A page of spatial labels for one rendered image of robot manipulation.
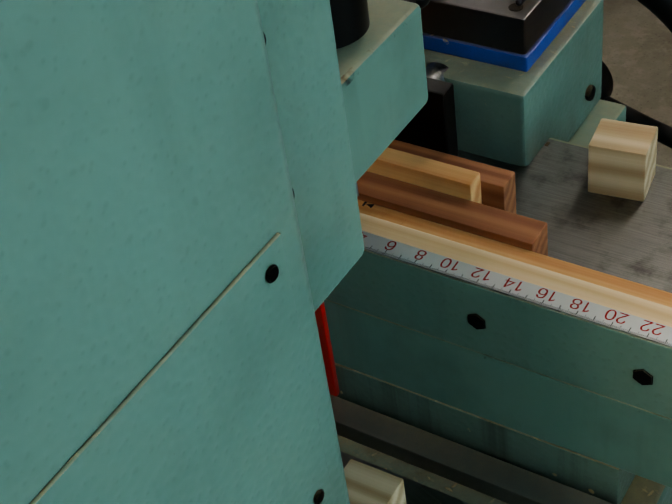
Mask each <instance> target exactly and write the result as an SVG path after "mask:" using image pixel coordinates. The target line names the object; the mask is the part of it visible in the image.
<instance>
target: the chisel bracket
mask: <svg viewBox="0 0 672 504"><path fill-rule="evenodd" d="M367 2H368V11H369V19H370V25H369V28H368V30H367V32H366V33H365V34H364V35H363V36H362V37H361V38H360V39H359V40H357V41H355V42H354V43H352V44H350V45H348V46H345V47H342V48H339V49H337V56H338V64H339V71H340V78H341V85H342V92H343V99H344V106H345V113H346V120H347V128H348V135H349V142H350V149H351V156H352V163H353V170H354V177H355V183H356V182H357V181H358V180H359V179H360V178H361V176H362V175H363V174H364V173H365V172H366V171H367V170H368V169H369V167H370V166H371V165H372V164H373V163H374V162H375V161H376V159H377V158H378V157H379V156H380V155H381V154H382V153H383V152H384V150H385V149H386V148H387V147H388V146H389V145H390V144H391V143H392V141H393V140H394V139H395V138H396V137H397V136H398V135H399V134H400V132H401V131H402V130H403V129H404V128H405V127H406V126H407V124H408V123H409V122H410V121H411V120H412V119H413V118H414V117H415V115H416V114H417V113H418V112H419V111H420V110H421V109H422V108H423V106H424V105H425V104H426V103H427V100H428V89H427V78H426V66H425V54H424V43H423V31H422V20H421V8H420V6H419V5H418V4H416V3H412V2H407V1H403V0H367Z"/></svg>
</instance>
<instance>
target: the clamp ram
mask: <svg viewBox="0 0 672 504"><path fill-rule="evenodd" d="M448 68H449V67H447V66H446V65H444V64H442V63H439V62H431V63H429V64H428V66H427V67H426V78H427V89H428V100H427V103H426V104H425V105H424V106H423V108H422V109H421V110H420V111H419V112H418V113H417V114H416V115H415V117H414V118H413V119H412V120H411V121H410V122H409V123H408V124H407V126H406V127H405V128H404V129H403V130H402V131H401V132H400V134H399V135H398V136H397V137H396V138H395V140H398V141H402V142H406V143H410V144H413V145H417V146H421V147H424V148H428V149H432V150H436V151H439V152H443V153H447V154H450V155H454V156H458V144H457V129H456V115H455V101H454V86H453V84H452V83H449V82H445V80H444V78H443V77H444V72H445V71H446V70H447V69H448Z"/></svg>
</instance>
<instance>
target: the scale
mask: <svg viewBox="0 0 672 504"><path fill-rule="evenodd" d="M362 234H363V241H364V250H367V251H370V252H373V253H377V254H380V255H383V256H386V257H389V258H392V259H395V260H398V261H402V262H405V263H408V264H411V265H414V266H417V267H420V268H423V269H427V270H430V271H433V272H436V273H439V274H442V275H445V276H448V277H452V278H455V279H458V280H461V281H464V282H467V283H470V284H474V285H477V286H480V287H483V288H486V289H489V290H492V291H495V292H499V293H502V294H505V295H508V296H511V297H514V298H517V299H520V300H524V301H527V302H530V303H533V304H536V305H539V306H542V307H545V308H549V309H552V310H555V311H558V312H561V313H564V314H567V315H570V316H574V317H577V318H580V319H583V320H586V321H589V322H592V323H595V324H599V325H602V326H605V327H608V328H611V329H614V330H617V331H621V332H624V333H627V334H630V335H633V336H636V337H639V338H642V339H646V340H649V341H652V342H655V343H658V344H661V345H664V346H667V347H671V348H672V327H669V326H666V325H663V324H659V323H656V322H653V321H650V320H647V319H643V318H640V317H637V316H634V315H631V314H627V313H624V312H621V311H618V310H615V309H611V308H608V307H605V306H602V305H599V304H595V303H592V302H589V301H586V300H583V299H579V298H576V297H573V296H570V295H567V294H563V293H560V292H557V291H554V290H550V289H547V288H544V287H541V286H538V285H534V284H531V283H528V282H525V281H522V280H518V279H515V278H512V277H509V276H506V275H502V274H499V273H496V272H493V271H490V270H486V269H483V268H480V267H477V266H474V265H470V264H467V263H464V262H461V261H457V260H454V259H451V258H448V257H445V256H441V255H438V254H435V253H432V252H429V251H425V250H422V249H419V248H416V247H413V246H409V245H406V244H403V243H400V242H397V241H393V240H390V239H387V238H384V237H381V236H377V235H374V234H371V233H368V232H365V231H362Z"/></svg>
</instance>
